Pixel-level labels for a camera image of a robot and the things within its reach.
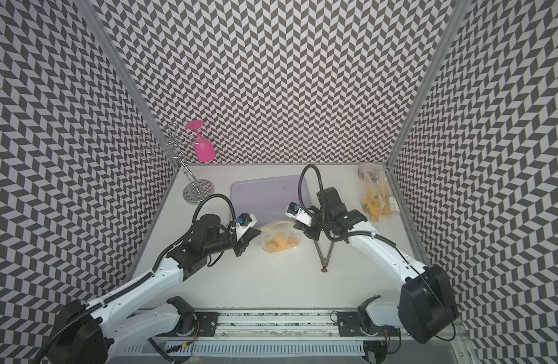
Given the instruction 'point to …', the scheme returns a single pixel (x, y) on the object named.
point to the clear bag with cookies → (279, 236)
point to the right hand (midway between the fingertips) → (299, 225)
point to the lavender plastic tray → (267, 199)
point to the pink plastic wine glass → (204, 149)
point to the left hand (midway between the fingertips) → (258, 233)
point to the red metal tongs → (324, 261)
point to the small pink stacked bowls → (368, 171)
